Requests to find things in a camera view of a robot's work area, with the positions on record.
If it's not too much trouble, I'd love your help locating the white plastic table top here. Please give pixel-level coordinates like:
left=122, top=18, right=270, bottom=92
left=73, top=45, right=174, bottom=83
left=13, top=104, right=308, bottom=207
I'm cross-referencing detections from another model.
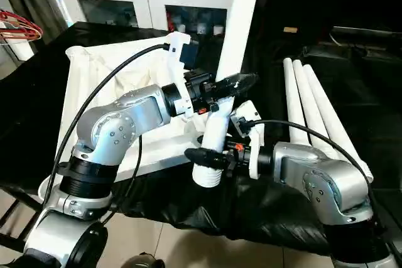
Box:
left=38, top=43, right=220, bottom=205

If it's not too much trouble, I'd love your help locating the white plastic table leg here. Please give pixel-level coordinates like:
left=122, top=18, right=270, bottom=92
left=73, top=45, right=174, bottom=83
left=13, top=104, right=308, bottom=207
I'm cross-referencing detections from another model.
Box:
left=291, top=60, right=343, bottom=156
left=282, top=57, right=315, bottom=146
left=191, top=0, right=265, bottom=188
left=301, top=63, right=375, bottom=185

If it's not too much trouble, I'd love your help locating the black work mat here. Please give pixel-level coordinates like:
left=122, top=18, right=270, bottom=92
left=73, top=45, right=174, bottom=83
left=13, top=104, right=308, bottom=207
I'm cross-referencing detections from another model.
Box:
left=0, top=22, right=402, bottom=259

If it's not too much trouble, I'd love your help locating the red cable bundle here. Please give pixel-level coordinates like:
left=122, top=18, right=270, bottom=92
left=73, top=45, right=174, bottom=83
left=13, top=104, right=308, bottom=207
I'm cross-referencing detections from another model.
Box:
left=0, top=9, right=44, bottom=44

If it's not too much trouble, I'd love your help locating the black folding table frame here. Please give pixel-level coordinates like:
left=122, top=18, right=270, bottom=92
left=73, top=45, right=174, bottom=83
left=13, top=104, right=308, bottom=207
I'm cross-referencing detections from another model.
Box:
left=0, top=183, right=48, bottom=256

